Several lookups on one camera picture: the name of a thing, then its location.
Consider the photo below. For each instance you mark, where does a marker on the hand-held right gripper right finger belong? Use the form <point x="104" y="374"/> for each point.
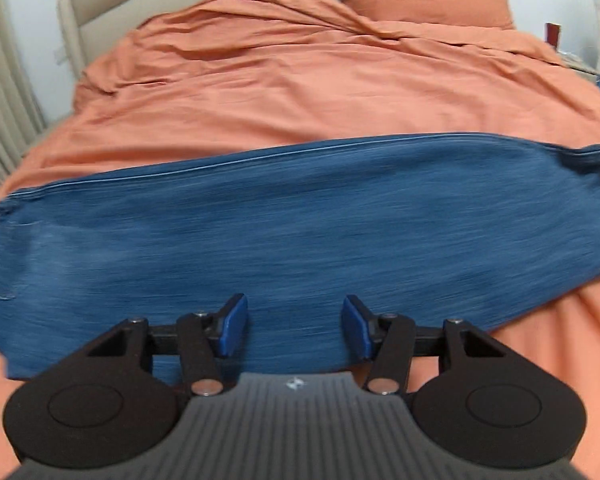
<point x="356" y="327"/>

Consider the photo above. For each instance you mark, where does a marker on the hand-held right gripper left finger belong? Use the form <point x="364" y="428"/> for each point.
<point x="234" y="325"/>

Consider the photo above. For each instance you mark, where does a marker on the blue denim pants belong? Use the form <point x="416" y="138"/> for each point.
<point x="300" y="240"/>

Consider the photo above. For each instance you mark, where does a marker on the orange duvet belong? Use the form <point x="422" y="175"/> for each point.
<point x="280" y="80"/>

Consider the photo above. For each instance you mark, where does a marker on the beige curtain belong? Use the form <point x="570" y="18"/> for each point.
<point x="2" y="85"/>

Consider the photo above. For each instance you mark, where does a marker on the wooden nightstand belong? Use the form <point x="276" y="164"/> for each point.
<point x="580" y="64"/>

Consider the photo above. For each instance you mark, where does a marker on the red box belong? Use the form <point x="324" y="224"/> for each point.
<point x="553" y="37"/>

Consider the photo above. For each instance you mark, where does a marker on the white wall socket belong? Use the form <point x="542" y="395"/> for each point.
<point x="60" y="55"/>

